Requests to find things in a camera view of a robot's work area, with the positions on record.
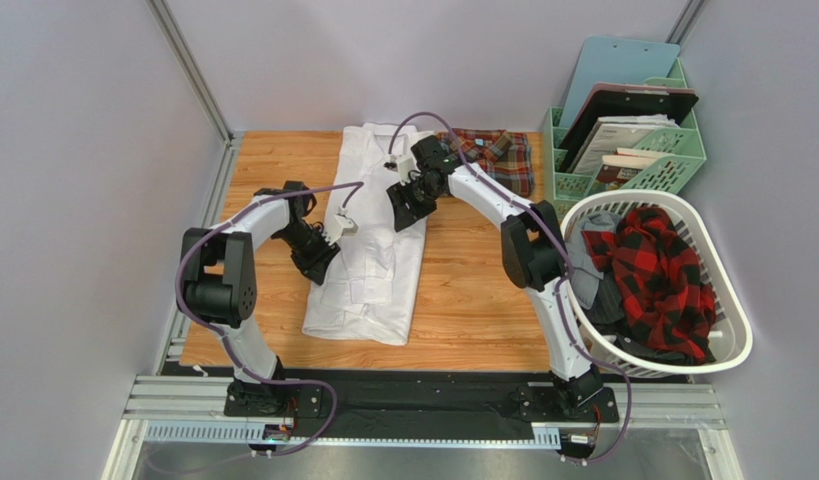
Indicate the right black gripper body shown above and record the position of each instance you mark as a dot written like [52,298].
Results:
[407,202]

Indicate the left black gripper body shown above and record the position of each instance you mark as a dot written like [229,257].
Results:
[311,250]

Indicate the white long sleeve shirt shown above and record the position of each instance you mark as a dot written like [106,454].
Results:
[370,288]

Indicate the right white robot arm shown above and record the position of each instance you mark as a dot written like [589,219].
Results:
[532,249]

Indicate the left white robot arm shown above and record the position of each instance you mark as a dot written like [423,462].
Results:
[216,284]

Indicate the folded plaid shirt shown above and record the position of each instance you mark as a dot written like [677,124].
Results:
[505,156]

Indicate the dark red book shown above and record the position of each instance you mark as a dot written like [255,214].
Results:
[620,167]

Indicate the white booklet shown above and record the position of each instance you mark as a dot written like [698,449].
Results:
[610,133]

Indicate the blue clipboard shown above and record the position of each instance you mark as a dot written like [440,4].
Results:
[614,60]

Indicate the red black plaid shirt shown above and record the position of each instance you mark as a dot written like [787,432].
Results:
[669,310]

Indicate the green desk organizer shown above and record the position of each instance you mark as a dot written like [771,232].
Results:
[684,145]

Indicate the black clipboard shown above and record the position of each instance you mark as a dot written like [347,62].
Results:
[614,100]

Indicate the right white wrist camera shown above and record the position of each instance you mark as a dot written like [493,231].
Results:
[404,165]

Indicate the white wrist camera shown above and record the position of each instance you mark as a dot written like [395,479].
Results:
[338,225]
[404,165]

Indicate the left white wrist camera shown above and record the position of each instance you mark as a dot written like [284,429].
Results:
[338,225]

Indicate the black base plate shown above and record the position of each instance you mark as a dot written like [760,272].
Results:
[401,404]

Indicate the aluminium frame rail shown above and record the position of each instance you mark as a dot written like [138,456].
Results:
[468,318]

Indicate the white slotted cable duct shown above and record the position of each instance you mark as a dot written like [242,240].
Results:
[245,433]

